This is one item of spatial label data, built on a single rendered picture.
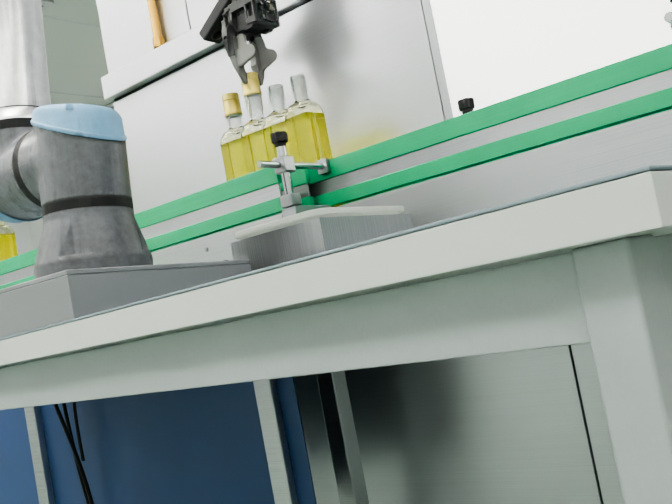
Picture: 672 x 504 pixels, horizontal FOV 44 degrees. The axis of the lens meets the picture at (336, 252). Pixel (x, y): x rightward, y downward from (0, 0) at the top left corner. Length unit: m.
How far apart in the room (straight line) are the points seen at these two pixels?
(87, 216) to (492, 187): 0.58
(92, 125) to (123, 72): 1.04
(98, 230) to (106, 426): 0.81
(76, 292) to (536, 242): 0.60
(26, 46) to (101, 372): 0.50
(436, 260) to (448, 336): 0.08
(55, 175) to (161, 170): 0.96
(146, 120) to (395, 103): 0.75
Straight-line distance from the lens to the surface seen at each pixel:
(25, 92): 1.25
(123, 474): 1.80
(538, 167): 1.21
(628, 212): 0.49
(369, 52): 1.61
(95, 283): 0.99
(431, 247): 0.56
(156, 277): 1.03
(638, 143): 1.16
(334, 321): 0.70
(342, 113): 1.63
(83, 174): 1.09
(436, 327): 0.62
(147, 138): 2.09
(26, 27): 1.29
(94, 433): 1.86
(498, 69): 1.46
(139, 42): 2.13
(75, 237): 1.07
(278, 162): 1.34
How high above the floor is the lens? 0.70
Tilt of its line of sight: 4 degrees up
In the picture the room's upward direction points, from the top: 11 degrees counter-clockwise
